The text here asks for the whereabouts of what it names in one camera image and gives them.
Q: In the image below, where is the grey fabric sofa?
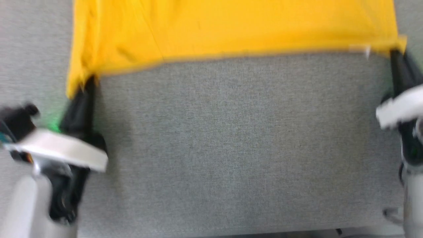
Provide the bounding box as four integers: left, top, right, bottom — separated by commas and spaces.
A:
0, 0, 423, 238

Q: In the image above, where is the yellow printed t-shirt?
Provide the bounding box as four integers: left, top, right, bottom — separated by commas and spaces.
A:
66, 0, 407, 99

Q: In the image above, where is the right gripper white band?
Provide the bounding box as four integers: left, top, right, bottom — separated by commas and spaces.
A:
376, 50, 423, 166

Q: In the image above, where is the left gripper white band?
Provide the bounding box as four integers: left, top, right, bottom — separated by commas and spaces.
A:
3, 76, 109, 224

